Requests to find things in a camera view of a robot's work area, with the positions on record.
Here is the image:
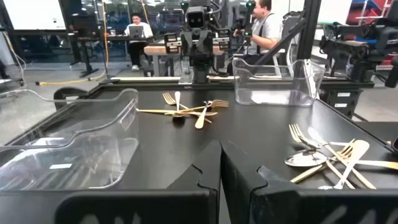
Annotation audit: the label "black tripod camera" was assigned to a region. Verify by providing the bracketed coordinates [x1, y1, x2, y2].
[244, 0, 257, 40]

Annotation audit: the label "black frame post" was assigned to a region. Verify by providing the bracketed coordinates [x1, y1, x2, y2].
[297, 0, 323, 62]

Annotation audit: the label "gold fork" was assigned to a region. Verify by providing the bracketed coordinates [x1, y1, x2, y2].
[162, 92, 213, 124]
[164, 99, 230, 116]
[289, 123, 377, 190]
[290, 138, 356, 184]

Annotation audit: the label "black background robot station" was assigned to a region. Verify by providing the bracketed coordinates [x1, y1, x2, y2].
[319, 17, 398, 84]

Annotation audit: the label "person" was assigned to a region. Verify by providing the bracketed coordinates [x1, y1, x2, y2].
[124, 13, 154, 72]
[226, 0, 284, 67]

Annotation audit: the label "black cabinet white labels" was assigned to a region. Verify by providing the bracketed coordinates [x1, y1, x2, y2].
[322, 86, 364, 118]

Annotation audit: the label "black frame strut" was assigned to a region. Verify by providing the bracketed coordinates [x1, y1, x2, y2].
[254, 17, 308, 67]

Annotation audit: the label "clear plastic bin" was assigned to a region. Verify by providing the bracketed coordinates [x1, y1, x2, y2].
[232, 57, 326, 108]
[0, 88, 140, 191]

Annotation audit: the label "wooden background table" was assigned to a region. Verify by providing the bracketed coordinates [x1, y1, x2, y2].
[143, 44, 225, 77]

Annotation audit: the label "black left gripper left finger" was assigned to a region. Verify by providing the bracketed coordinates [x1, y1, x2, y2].
[54, 139, 223, 224]

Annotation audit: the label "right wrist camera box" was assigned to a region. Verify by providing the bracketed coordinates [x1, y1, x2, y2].
[185, 5, 206, 31]

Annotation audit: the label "yellow floor cable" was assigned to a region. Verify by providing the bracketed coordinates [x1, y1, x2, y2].
[35, 0, 110, 87]

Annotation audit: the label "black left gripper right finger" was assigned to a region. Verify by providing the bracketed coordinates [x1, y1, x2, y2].
[220, 139, 398, 224]

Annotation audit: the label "black standing desk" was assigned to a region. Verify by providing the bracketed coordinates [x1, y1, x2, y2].
[67, 15, 104, 79]

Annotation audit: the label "white board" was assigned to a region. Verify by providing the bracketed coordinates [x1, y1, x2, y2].
[2, 0, 67, 31]

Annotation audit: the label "black table mat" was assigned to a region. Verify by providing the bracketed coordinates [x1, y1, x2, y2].
[0, 83, 398, 192]

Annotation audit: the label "grey laptop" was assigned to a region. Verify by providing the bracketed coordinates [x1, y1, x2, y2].
[128, 25, 145, 39]

